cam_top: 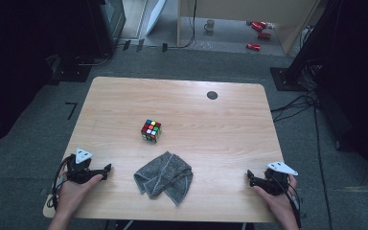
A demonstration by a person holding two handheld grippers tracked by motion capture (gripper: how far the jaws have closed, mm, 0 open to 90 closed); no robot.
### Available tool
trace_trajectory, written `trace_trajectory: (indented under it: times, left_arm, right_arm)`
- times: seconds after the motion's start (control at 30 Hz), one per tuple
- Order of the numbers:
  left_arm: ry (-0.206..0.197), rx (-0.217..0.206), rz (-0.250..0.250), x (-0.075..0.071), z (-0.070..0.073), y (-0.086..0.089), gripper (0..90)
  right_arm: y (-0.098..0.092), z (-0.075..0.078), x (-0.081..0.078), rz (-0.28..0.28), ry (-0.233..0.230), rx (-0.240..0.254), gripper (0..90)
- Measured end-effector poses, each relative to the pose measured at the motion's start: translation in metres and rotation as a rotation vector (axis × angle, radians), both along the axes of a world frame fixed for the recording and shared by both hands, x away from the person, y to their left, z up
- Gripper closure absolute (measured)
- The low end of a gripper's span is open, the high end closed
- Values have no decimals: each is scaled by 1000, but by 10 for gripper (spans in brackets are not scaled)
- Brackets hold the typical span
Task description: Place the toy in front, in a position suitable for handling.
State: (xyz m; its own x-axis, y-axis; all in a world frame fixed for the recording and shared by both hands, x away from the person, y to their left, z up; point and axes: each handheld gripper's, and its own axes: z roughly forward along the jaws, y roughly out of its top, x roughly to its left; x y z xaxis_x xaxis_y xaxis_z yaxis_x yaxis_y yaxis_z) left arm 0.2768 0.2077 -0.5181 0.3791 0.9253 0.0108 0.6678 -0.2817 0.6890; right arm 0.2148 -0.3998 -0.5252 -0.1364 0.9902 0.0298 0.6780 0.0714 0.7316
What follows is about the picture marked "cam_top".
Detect right hand-held gripper black cable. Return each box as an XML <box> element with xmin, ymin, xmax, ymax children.
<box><xmin>277</xmin><ymin>173</ymin><xmax>303</xmax><ymax>230</ymax></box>

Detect white board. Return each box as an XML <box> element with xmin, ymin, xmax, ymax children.
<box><xmin>145</xmin><ymin>0</ymin><xmax>168</xmax><ymax>37</ymax></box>

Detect grey mug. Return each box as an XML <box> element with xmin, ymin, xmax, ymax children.
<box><xmin>203</xmin><ymin>18</ymin><xmax>216</xmax><ymax>33</ymax></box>

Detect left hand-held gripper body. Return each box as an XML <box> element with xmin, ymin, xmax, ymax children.
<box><xmin>66</xmin><ymin>147</ymin><xmax>105</xmax><ymax>185</ymax></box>

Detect grey cloth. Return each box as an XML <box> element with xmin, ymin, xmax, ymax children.
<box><xmin>133</xmin><ymin>150</ymin><xmax>195</xmax><ymax>207</ymax></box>

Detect black floor cables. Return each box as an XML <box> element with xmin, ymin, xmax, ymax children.
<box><xmin>270</xmin><ymin>90</ymin><xmax>320</xmax><ymax>124</ymax></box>

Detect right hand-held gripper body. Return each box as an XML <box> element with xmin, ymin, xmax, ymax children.
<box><xmin>256</xmin><ymin>161</ymin><xmax>300</xmax><ymax>196</ymax></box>

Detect black curved floor cable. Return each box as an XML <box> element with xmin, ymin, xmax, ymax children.
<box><xmin>75</xmin><ymin>52</ymin><xmax>113</xmax><ymax>67</ymax></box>

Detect black cabinet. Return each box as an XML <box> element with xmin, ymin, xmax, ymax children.
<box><xmin>87</xmin><ymin>0</ymin><xmax>127</xmax><ymax>58</ymax></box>

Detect person's left hand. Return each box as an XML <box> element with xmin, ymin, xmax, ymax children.
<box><xmin>57</xmin><ymin>172</ymin><xmax>104</xmax><ymax>212</ymax></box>

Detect long black floor cable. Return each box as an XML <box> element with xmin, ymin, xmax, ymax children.
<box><xmin>311</xmin><ymin>104</ymin><xmax>334</xmax><ymax>230</ymax></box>

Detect black metal stand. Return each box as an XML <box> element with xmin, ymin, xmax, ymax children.
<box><xmin>269</xmin><ymin>0</ymin><xmax>339</xmax><ymax>92</ymax></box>

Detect hand-held gripper black cable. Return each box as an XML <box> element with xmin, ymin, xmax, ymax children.
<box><xmin>277</xmin><ymin>173</ymin><xmax>303</xmax><ymax>230</ymax></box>
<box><xmin>51</xmin><ymin>155</ymin><xmax>75</xmax><ymax>211</ymax></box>

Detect left hand-held gripper black cable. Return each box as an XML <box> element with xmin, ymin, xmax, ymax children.
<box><xmin>51</xmin><ymin>155</ymin><xmax>75</xmax><ymax>211</ymax></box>

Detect light wooden desk frame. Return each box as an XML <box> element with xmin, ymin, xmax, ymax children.
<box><xmin>175</xmin><ymin>0</ymin><xmax>321</xmax><ymax>56</ymax></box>

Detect bundle of black cables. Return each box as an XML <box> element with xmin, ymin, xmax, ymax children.
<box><xmin>298</xmin><ymin>58</ymin><xmax>321</xmax><ymax>94</ymax></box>

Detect multicoloured puzzle cube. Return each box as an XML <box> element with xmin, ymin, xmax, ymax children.
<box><xmin>140</xmin><ymin>119</ymin><xmax>163</xmax><ymax>144</ymax></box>

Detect black hanging cable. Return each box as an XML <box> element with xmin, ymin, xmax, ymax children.
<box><xmin>167</xmin><ymin>0</ymin><xmax>198</xmax><ymax>50</ymax></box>

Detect person's right hand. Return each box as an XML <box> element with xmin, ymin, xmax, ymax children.
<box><xmin>253</xmin><ymin>174</ymin><xmax>298</xmax><ymax>221</ymax></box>

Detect dark curtain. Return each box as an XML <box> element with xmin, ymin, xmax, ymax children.
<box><xmin>0</xmin><ymin>0</ymin><xmax>101</xmax><ymax>151</ymax></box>

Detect black stand base plate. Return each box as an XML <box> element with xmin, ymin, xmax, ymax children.
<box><xmin>46</xmin><ymin>54</ymin><xmax>92</xmax><ymax>86</ymax></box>

